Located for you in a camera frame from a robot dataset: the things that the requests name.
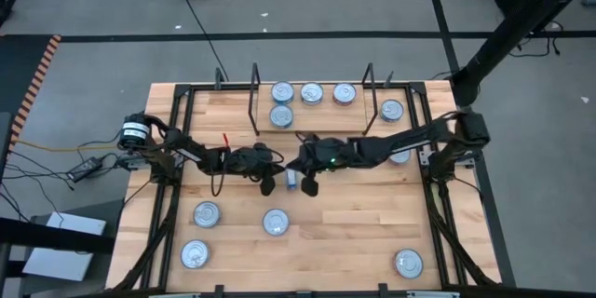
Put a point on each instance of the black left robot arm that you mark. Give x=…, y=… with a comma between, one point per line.
x=191, y=151

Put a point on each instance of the bright blue label tuna can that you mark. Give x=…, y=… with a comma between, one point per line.
x=291, y=180

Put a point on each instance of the white flat box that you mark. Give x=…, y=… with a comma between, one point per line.
x=65, y=253

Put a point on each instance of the red can with barcode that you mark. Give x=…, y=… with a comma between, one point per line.
x=275, y=222

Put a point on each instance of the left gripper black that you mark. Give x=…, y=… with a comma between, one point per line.
x=251, y=160

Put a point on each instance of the red can nutrition facts label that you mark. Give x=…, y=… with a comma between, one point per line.
x=344, y=93

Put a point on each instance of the blue white label tuna can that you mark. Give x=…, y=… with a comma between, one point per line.
x=281, y=116
x=282, y=92
x=391, y=110

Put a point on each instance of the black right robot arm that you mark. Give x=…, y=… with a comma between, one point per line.
x=410, y=139

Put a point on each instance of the black mat orange striped edge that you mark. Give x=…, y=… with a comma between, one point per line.
x=23, y=70

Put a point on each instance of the red label seafood can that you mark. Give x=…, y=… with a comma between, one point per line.
x=409, y=263

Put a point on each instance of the wooden shelf with black frame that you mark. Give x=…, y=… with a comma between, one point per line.
x=326, y=118

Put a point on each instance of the dark blue label can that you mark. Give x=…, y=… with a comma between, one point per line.
x=311, y=93

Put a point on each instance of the silver lid seafood can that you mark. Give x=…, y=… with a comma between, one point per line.
x=207, y=214

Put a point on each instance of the black desk bar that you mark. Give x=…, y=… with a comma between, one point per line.
x=46, y=236

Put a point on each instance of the teal label seafood can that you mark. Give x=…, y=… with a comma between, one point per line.
x=194, y=253

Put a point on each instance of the black aluminium rig frame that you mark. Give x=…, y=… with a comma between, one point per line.
x=205, y=87

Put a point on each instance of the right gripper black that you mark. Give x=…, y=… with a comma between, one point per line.
x=326, y=153

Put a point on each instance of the black power brick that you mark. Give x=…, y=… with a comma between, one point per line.
x=85, y=169

